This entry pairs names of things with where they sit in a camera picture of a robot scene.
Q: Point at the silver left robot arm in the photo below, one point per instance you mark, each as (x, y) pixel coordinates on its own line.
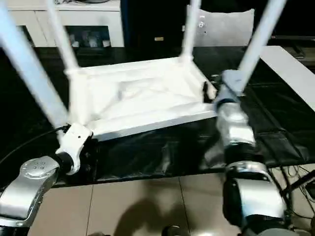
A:
(24, 191)

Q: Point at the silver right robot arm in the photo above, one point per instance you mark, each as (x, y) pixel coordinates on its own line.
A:
(236, 127)

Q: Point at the black mat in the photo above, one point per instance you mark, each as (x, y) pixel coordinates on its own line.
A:
(147, 157)

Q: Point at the grey pillow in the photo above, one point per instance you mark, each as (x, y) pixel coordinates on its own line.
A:
(221, 27)

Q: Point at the small brass object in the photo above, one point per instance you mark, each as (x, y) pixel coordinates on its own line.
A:
(159, 39)

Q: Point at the brown round object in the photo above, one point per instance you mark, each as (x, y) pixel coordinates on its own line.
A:
(99, 234)

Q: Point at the white flat board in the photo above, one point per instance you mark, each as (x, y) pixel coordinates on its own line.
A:
(290, 71)

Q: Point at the black television stand foot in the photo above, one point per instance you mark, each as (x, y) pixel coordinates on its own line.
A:
(298, 51)

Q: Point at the black bar pink mark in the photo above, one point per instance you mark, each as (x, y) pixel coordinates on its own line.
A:
(292, 38)

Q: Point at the black cabinet blue edge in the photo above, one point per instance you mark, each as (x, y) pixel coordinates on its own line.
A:
(147, 19)

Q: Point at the dark round object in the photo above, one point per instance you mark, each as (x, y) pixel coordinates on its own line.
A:
(172, 231)

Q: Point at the small white jar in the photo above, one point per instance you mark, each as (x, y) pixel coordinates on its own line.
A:
(76, 44)
(105, 43)

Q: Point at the black thin rod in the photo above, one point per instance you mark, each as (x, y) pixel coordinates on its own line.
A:
(301, 181)

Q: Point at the white cabinet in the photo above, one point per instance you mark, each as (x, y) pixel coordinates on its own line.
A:
(98, 17)

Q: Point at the black power adapter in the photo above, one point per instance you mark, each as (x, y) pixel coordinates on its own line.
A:
(310, 189)

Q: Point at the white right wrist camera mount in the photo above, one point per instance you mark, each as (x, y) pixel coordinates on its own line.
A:
(233, 78)

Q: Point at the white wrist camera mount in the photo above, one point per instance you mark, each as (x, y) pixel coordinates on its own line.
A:
(73, 140)
(233, 78)

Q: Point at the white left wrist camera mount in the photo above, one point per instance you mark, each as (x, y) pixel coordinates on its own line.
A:
(73, 140)

